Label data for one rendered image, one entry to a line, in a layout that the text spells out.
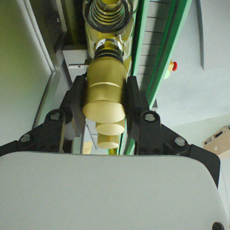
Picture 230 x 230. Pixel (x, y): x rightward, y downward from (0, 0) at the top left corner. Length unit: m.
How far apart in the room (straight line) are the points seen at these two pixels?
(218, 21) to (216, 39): 0.07
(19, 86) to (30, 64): 0.05
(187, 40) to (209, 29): 0.09
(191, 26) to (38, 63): 0.50
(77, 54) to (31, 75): 0.22
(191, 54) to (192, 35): 0.09
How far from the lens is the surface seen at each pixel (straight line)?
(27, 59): 0.24
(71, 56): 0.44
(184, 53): 0.63
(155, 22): 0.39
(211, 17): 0.55
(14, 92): 0.21
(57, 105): 0.43
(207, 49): 0.61
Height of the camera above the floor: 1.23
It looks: 31 degrees down
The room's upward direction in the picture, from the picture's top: 179 degrees counter-clockwise
